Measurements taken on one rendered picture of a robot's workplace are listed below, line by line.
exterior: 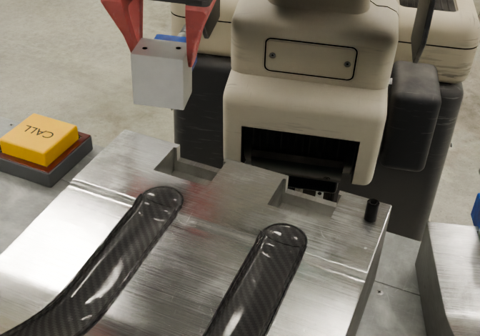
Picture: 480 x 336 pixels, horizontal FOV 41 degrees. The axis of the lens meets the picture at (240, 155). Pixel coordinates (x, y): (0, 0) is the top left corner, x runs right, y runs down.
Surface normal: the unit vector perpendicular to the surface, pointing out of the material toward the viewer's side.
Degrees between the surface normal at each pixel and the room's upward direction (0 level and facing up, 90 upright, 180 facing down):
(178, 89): 90
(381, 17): 8
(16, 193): 0
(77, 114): 0
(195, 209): 0
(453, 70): 90
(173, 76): 90
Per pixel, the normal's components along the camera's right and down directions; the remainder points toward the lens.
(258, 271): 0.18, -0.72
